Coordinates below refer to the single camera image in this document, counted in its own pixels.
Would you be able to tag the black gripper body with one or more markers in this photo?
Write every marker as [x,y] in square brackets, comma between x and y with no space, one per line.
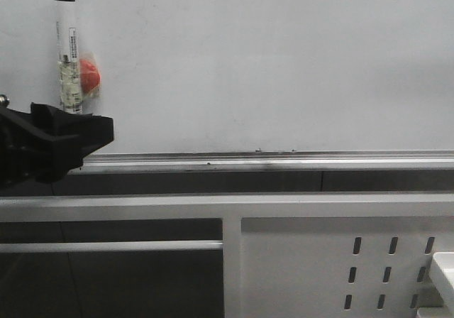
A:
[22,155]

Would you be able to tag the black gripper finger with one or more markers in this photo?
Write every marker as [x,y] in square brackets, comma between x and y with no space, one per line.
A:
[64,139]

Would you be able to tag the white whiteboard marker pen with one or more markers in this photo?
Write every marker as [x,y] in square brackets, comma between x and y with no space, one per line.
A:
[71,97]

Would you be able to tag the red round magnet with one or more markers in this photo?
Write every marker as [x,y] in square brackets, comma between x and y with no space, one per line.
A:
[90,76]

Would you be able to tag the large white whiteboard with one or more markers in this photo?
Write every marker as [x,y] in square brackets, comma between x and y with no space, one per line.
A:
[224,76]

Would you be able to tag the white plastic box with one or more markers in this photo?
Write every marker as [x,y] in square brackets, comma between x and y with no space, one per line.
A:
[443,279]

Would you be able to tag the white metal perforated frame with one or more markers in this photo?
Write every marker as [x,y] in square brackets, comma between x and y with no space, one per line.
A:
[241,255]

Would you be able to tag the aluminium whiteboard tray rail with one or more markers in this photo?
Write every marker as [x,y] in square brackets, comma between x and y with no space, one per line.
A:
[261,161]

